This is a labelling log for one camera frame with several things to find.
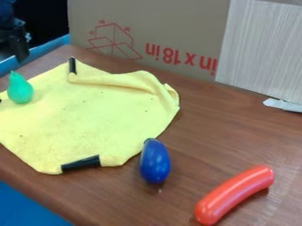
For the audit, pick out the blue toy eggplant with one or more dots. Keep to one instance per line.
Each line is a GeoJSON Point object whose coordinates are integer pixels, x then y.
{"type": "Point", "coordinates": [155, 162]}

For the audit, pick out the yellow cloth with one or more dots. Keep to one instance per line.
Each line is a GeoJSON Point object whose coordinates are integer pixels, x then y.
{"type": "Point", "coordinates": [90, 117]}

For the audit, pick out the white board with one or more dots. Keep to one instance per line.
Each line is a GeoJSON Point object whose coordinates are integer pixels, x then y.
{"type": "Point", "coordinates": [263, 50]}

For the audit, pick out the green toy pear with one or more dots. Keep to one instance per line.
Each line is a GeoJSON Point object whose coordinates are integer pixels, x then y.
{"type": "Point", "coordinates": [19, 89]}

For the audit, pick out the red toy sausage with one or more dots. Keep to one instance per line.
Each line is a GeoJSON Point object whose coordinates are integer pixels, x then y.
{"type": "Point", "coordinates": [232, 194]}

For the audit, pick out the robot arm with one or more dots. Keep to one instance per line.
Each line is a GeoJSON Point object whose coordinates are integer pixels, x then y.
{"type": "Point", "coordinates": [13, 35]}

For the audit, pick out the cardboard box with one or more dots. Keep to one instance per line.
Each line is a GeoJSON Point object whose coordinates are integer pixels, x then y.
{"type": "Point", "coordinates": [157, 32]}

